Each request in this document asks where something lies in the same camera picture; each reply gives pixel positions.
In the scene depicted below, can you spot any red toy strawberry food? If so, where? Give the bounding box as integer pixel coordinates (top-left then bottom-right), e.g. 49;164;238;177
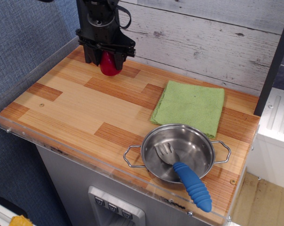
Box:
100;51;121;76

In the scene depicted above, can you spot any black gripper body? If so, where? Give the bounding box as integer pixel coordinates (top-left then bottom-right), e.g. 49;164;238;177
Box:
88;19;135;57

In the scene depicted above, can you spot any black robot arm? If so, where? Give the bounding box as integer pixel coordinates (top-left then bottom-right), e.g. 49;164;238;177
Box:
76;0;135;71

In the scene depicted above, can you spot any dark grey right post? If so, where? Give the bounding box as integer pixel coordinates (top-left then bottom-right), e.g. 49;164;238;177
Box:
253;28;284;116

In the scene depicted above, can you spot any white toy sink counter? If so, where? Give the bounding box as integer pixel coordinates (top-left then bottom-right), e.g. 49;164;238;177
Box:
246;88;284;187

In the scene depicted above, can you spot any dark grey post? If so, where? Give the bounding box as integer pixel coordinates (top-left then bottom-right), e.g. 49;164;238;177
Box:
253;28;284;116
76;0;103;64

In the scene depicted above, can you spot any green folded cloth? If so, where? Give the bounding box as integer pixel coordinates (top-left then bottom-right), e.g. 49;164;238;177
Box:
150;81;225;138

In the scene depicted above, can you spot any blue handled metal fork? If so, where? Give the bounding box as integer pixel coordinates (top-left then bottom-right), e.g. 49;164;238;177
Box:
155;143;212;213

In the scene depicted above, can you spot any yellow object bottom left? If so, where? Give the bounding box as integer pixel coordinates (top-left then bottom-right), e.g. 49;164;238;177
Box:
9;215;33;226

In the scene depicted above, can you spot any silver dispenser button panel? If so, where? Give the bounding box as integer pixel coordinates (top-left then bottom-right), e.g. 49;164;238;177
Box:
88;186;146;226

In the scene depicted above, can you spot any dark grey left post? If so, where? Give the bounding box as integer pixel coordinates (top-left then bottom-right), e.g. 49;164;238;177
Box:
76;0;103;64

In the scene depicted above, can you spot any grey toy cabinet front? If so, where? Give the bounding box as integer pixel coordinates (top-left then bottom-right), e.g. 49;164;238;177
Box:
37;146;206;226

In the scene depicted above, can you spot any clear acrylic table guard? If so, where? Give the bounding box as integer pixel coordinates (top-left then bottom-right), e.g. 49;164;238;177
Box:
0;40;259;226

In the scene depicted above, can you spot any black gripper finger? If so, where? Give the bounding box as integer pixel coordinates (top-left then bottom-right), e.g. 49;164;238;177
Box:
83;44;103;66
113;52;127;70

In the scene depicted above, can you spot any stainless steel pot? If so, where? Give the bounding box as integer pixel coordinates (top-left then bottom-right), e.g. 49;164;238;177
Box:
123;123;231;184

